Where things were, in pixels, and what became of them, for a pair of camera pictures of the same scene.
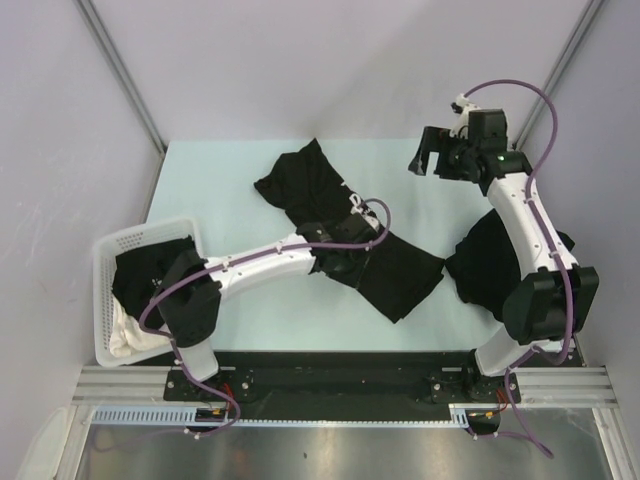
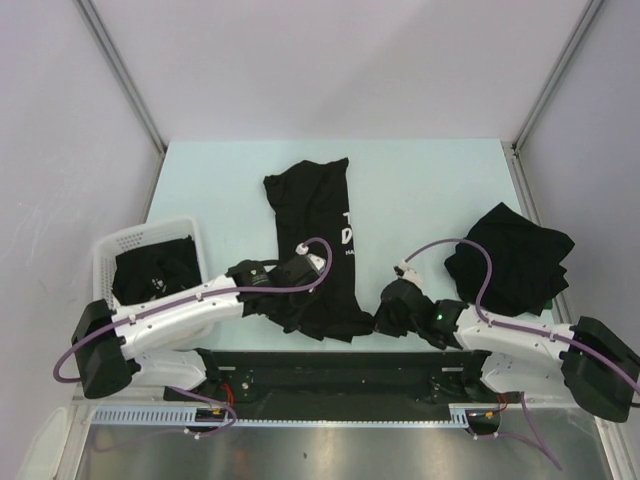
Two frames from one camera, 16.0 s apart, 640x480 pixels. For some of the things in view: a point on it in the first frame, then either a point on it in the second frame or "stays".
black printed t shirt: [391, 275] to [310, 199]
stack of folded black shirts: [485, 266] stays
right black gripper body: [453, 161] to [388, 322]
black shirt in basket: [139, 273] stays
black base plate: [352, 380] stays
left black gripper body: [350, 271] to [289, 312]
